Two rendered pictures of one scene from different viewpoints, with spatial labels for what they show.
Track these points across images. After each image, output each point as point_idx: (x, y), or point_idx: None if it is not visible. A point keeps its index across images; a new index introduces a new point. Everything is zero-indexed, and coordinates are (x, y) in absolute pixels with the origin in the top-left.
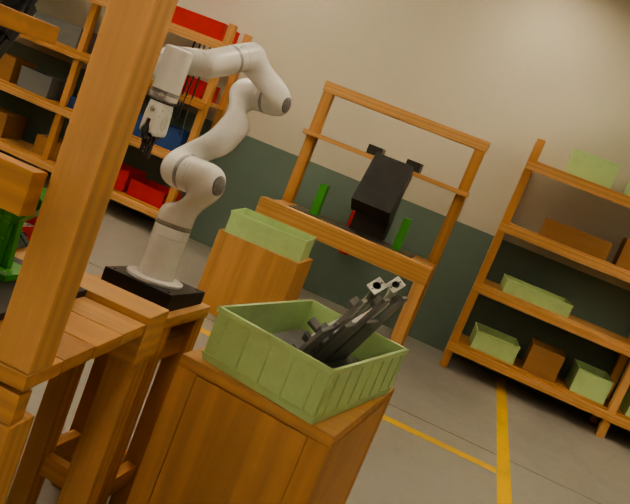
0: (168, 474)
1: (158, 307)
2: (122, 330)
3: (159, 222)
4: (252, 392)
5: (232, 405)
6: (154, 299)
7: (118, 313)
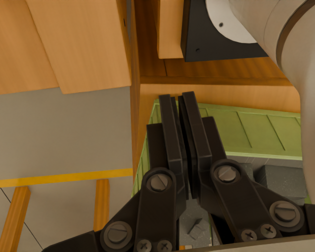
0: (134, 46)
1: (117, 76)
2: (2, 89)
3: (288, 21)
4: (136, 151)
5: (136, 127)
6: (184, 28)
7: (41, 52)
